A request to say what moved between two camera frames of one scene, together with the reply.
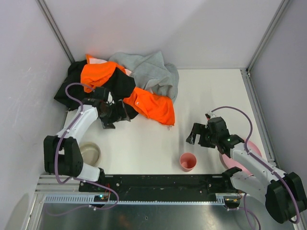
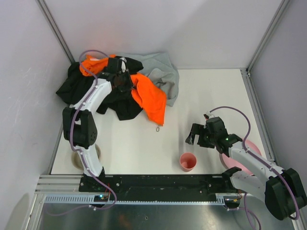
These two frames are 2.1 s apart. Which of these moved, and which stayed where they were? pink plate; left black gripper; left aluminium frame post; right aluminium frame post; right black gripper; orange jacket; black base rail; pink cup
Moved: orange jacket; left black gripper
Stayed: pink plate; right aluminium frame post; black base rail; pink cup; right black gripper; left aluminium frame post
